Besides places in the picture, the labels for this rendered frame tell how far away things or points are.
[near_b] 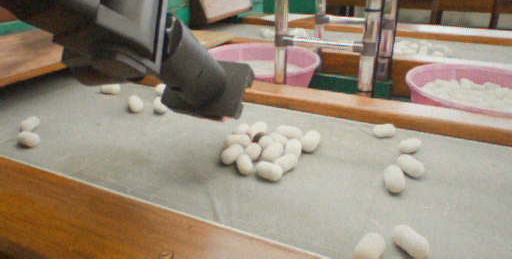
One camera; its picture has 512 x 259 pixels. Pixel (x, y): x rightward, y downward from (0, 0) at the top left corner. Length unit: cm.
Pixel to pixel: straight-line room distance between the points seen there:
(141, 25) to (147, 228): 17
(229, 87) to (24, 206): 23
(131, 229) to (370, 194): 25
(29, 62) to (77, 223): 40
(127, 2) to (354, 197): 29
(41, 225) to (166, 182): 14
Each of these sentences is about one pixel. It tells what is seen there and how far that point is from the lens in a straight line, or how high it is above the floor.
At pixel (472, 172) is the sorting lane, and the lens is 53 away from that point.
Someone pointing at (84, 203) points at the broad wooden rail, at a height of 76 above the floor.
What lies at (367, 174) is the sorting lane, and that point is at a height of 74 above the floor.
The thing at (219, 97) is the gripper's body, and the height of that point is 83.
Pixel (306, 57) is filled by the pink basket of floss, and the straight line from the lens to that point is 91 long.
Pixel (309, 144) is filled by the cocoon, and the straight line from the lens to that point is 50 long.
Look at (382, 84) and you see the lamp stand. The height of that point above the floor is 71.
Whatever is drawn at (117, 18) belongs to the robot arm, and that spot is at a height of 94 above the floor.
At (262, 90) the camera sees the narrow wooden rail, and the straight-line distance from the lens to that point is 65.
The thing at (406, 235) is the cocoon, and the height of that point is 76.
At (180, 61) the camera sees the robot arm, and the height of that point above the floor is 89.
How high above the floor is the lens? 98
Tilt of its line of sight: 23 degrees down
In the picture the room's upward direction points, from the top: straight up
